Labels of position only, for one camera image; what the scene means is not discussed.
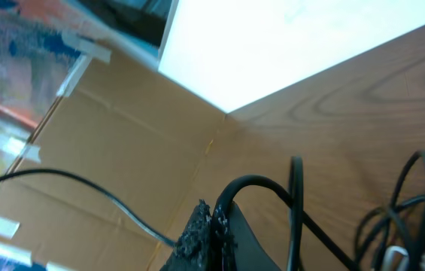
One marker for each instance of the cardboard panel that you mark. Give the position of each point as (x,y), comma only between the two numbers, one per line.
(129,130)

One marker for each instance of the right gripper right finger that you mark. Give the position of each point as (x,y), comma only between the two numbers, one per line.
(233,243)

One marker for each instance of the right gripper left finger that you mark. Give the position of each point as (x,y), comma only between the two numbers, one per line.
(192,251)

